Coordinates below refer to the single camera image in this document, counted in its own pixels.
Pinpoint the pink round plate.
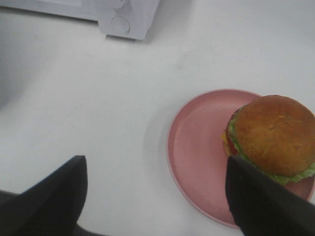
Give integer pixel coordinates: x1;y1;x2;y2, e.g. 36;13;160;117
166;88;315;228

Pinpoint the burger with lettuce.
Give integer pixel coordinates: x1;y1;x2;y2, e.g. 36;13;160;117
221;95;315;185

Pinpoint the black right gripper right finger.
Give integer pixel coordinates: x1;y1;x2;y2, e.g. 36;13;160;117
225;156;315;236

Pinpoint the round white door button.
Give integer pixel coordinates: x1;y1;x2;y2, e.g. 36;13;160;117
111;16;130;34

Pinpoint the white microwave oven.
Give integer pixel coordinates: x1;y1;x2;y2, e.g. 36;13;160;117
0;0;159;40

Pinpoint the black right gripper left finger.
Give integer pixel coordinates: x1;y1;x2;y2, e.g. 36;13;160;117
0;156;88;236

